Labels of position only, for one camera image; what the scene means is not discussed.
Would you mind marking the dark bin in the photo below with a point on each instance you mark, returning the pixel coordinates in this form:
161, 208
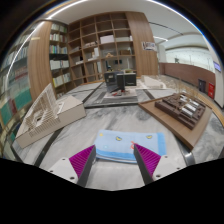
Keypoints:
202, 85

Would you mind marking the black architectural model on base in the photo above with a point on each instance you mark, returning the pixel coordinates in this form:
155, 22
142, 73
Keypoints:
118, 81

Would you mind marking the light blue printed towel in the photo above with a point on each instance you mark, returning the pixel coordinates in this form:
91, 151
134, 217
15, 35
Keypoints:
123, 143

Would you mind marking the brown architectural model on board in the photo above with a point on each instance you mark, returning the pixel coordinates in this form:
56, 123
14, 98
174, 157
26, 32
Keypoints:
180, 111

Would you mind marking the wooden grid shelf unit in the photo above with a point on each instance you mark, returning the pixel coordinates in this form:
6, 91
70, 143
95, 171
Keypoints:
103, 46

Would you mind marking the wall screen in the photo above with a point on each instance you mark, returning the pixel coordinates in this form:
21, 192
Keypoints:
217, 66

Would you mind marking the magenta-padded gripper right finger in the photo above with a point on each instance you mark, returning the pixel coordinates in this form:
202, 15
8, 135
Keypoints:
146, 160

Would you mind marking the dark shelf unit with books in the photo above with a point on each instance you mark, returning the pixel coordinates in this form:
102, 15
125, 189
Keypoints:
59, 63

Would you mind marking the wall poster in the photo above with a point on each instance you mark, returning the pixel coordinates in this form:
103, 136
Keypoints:
149, 46

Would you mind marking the small white architectural model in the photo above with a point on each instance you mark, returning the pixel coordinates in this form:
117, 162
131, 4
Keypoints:
153, 81

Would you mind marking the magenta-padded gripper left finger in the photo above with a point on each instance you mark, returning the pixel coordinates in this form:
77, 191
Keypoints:
83, 160

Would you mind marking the red bin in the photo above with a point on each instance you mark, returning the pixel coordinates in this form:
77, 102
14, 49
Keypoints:
211, 90

